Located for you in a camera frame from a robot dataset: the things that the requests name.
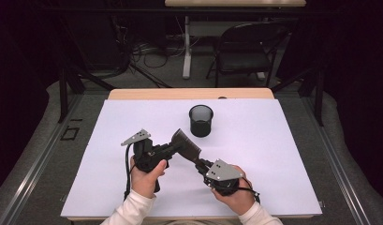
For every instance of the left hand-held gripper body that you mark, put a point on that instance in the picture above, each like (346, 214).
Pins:
(145, 156)

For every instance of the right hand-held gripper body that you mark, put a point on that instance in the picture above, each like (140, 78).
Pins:
(223, 173)

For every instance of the dark brown comb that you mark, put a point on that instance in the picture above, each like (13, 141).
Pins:
(186, 145)

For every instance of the black mesh pen holder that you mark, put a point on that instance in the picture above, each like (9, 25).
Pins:
(201, 123)

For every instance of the person's left hand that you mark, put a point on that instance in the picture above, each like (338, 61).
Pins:
(145, 184)

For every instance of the person's right hand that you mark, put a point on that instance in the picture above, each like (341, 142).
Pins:
(239, 200)

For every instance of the white table cover sheet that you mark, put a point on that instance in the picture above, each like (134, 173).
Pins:
(257, 156)

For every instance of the black metal stand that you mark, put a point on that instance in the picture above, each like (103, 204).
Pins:
(67, 90)
(317, 90)

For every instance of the black folding chair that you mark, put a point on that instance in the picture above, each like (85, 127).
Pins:
(245, 59)

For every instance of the light wooden desk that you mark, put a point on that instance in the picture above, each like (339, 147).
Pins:
(236, 3)

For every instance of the aluminium floor rail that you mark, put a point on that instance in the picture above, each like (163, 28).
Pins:
(335, 162)
(39, 159)

